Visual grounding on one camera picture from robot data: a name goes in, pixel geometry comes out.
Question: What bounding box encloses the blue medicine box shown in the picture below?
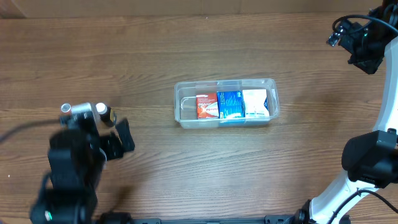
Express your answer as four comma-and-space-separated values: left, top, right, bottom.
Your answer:
216, 91, 244, 119

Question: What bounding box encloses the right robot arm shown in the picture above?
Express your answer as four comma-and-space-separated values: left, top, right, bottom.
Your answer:
285, 0, 397, 223

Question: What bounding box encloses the dark syrup bottle white cap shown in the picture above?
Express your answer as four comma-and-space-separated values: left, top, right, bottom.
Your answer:
96, 103, 117, 128

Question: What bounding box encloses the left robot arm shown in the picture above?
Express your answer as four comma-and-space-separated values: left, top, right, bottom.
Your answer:
30, 112, 135, 224

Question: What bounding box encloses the white medicine box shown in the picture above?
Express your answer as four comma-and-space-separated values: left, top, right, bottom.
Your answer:
242, 89, 270, 118

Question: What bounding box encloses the clear plastic container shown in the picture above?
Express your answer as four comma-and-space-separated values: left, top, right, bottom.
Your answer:
174, 78, 280, 129

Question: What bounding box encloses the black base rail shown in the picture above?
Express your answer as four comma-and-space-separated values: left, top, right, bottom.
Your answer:
96, 214, 352, 224

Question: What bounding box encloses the red medicine box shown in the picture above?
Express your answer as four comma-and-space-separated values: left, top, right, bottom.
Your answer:
196, 93, 220, 119

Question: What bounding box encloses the orange vitamin tube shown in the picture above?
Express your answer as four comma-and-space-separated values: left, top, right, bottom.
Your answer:
60, 103, 72, 113

